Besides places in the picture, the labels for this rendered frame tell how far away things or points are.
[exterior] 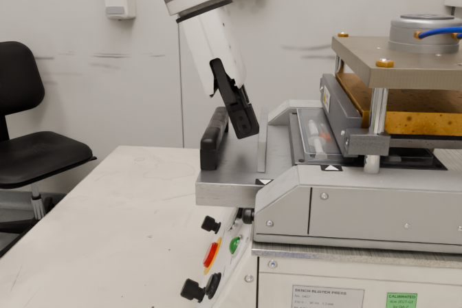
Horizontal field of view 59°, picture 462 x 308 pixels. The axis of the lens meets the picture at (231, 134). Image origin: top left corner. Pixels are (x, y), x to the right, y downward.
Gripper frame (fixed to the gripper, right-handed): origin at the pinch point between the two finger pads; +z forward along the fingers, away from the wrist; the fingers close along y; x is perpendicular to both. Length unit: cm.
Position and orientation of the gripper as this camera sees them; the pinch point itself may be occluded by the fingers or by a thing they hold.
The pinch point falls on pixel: (244, 121)
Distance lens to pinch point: 55.1
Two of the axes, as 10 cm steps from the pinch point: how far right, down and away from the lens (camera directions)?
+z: 3.4, 9.0, 2.8
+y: -1.0, 3.3, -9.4
